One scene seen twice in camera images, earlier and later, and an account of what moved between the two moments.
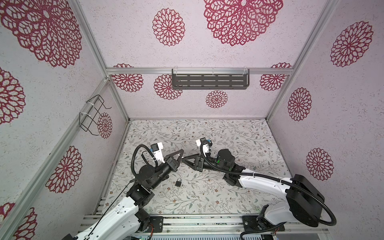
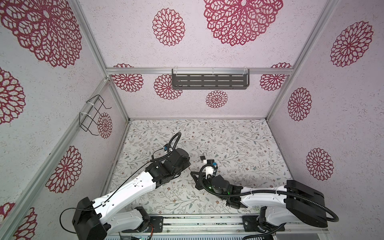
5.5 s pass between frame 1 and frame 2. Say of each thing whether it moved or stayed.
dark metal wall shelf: stayed
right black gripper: moved
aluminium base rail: stayed
